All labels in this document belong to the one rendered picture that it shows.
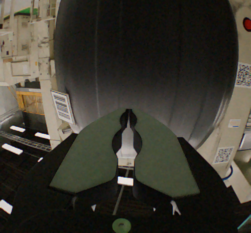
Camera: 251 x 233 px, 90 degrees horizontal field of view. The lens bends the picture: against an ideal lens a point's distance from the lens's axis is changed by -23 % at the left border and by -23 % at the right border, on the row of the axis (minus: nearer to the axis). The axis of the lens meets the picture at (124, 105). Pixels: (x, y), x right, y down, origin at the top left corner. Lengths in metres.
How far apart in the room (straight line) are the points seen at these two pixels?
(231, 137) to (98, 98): 0.49
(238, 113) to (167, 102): 0.38
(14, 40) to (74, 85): 4.58
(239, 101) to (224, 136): 0.13
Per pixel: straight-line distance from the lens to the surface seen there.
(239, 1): 0.55
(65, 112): 0.26
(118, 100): 0.21
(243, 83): 0.54
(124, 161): 0.88
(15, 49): 4.75
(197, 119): 0.25
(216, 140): 0.57
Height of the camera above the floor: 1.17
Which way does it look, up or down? 21 degrees up
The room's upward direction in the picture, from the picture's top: 179 degrees counter-clockwise
